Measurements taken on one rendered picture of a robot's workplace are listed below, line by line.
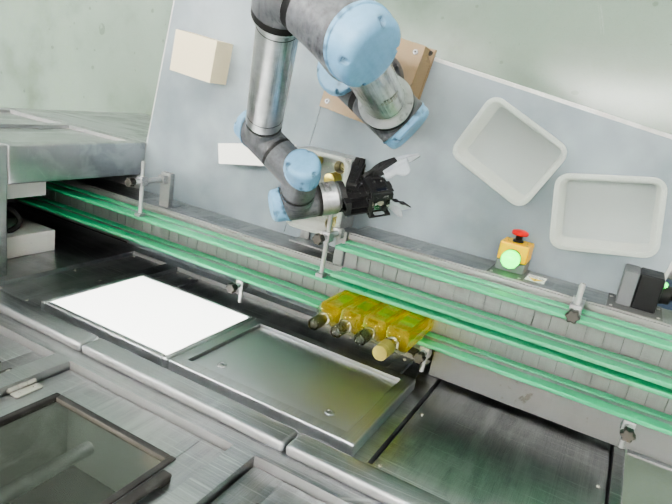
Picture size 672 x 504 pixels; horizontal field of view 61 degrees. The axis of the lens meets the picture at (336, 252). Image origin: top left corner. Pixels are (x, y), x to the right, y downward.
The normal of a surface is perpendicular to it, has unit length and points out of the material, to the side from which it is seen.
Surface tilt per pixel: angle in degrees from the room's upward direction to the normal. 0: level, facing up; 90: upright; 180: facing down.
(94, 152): 90
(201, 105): 0
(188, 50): 0
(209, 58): 0
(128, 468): 90
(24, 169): 90
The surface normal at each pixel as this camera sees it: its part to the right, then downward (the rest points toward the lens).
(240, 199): -0.47, 0.18
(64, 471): 0.16, -0.95
